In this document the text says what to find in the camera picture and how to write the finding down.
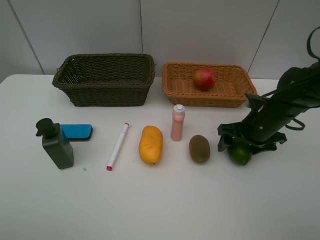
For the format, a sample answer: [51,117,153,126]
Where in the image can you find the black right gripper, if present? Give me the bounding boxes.
[217,100,304,155]

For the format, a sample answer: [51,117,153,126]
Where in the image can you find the green avocado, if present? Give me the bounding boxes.
[227,144,252,166]

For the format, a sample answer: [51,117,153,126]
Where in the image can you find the brown kiwi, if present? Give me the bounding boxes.
[189,135,211,164]

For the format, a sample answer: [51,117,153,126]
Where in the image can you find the pink bottle white cap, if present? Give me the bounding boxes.
[171,104,185,141]

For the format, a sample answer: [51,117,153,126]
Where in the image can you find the red apple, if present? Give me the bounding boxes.
[193,68,216,91]

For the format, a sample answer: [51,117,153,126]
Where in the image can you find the dark green pump bottle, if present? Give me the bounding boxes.
[35,118,74,170]

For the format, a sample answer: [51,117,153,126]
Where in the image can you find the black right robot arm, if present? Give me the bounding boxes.
[217,62,320,155]

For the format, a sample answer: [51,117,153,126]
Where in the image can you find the orange wicker basket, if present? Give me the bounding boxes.
[162,62,258,108]

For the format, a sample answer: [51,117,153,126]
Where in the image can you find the yellow mango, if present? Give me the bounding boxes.
[138,125,163,165]

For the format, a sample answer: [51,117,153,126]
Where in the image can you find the white marker pink caps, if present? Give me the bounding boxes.
[106,122,130,171]

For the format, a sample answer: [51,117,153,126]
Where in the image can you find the dark brown wicker basket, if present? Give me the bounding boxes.
[52,53,155,107]

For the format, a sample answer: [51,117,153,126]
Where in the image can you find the blue whiteboard eraser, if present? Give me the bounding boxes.
[60,124,93,142]

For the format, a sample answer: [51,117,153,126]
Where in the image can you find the black right camera box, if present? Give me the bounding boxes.
[244,93,268,111]

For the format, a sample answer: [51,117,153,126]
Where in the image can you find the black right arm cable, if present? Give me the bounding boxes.
[306,26,320,61]

